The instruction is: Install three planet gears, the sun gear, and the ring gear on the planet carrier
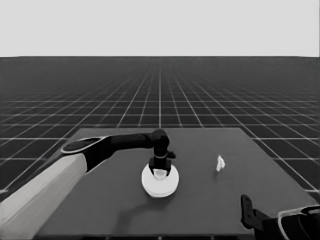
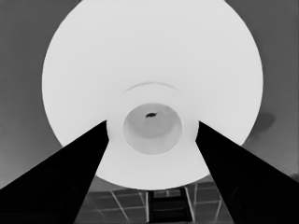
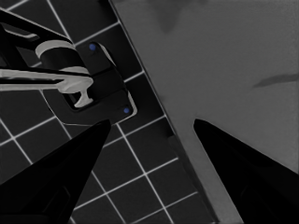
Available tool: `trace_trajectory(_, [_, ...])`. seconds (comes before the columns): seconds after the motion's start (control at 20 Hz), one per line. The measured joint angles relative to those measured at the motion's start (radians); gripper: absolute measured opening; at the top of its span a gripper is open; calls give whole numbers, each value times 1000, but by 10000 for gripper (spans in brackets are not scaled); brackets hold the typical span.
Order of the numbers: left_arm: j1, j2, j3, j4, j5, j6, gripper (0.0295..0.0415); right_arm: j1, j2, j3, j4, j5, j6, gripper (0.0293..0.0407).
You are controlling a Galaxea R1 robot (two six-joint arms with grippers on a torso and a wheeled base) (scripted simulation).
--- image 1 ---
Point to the small white T-shaped piece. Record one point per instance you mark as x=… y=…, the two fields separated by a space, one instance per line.
x=220 y=164

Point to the large thick white disc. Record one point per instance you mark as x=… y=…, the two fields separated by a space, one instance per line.
x=160 y=188

